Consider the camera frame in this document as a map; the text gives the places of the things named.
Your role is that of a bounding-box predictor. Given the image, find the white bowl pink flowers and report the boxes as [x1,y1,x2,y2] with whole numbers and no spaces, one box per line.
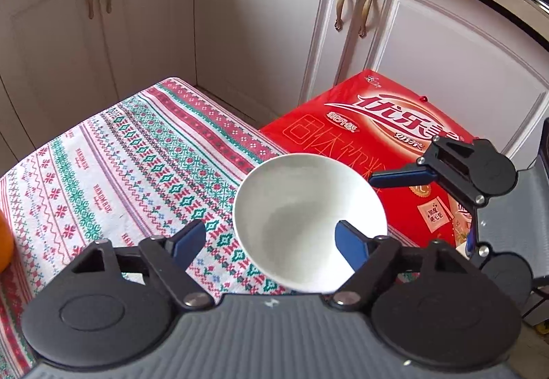
[233,153,388,292]

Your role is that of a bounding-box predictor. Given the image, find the white kitchen cabinets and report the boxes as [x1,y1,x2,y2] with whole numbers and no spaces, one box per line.
[1,0,548,170]

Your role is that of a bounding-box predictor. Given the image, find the red drink carton box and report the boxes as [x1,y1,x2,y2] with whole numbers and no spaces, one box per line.
[261,69,473,247]

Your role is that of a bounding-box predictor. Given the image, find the patterned red green tablecloth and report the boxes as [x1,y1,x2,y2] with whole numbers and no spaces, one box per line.
[1,78,284,378]

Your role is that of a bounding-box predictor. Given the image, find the bumpy orange without leaf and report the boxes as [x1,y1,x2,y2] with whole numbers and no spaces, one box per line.
[0,213,15,272]

